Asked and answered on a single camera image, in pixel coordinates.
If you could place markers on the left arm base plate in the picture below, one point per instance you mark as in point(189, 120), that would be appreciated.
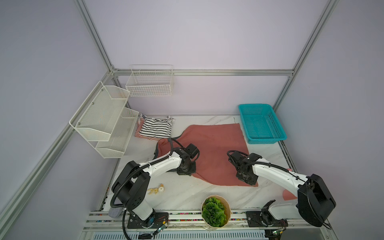
point(154, 221)

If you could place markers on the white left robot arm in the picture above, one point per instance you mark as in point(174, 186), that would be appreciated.
point(131, 186)

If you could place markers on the red white striped tank top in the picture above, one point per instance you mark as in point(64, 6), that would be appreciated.
point(139, 128)

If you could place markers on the white mesh lower shelf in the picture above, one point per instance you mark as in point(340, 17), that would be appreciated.
point(119, 140)

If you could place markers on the grey oval pad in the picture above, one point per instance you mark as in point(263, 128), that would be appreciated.
point(115, 212)

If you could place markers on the small yellow white toy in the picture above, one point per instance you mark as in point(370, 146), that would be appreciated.
point(157, 190)

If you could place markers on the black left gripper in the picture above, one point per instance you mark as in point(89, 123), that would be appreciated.
point(192, 169)

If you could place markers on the dark red tank top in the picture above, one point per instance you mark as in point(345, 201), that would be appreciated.
point(214, 142)

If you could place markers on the black white striped tank top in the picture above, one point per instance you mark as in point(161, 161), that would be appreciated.
point(156, 129)

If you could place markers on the aluminium front rail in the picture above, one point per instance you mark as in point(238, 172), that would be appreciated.
point(181, 220)

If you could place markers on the green plant in pot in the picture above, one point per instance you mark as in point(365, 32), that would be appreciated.
point(216, 211)

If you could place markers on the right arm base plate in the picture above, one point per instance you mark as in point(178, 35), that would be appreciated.
point(255, 219)

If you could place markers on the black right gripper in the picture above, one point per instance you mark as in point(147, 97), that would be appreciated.
point(248, 180)

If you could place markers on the pink watering can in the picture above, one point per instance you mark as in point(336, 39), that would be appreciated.
point(290, 194)

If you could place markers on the white wire wall basket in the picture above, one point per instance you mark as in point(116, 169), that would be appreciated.
point(151, 81)

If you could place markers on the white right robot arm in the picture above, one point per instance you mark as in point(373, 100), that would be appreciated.
point(313, 201)

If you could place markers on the teal plastic basket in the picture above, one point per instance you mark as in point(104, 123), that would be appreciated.
point(261, 124)

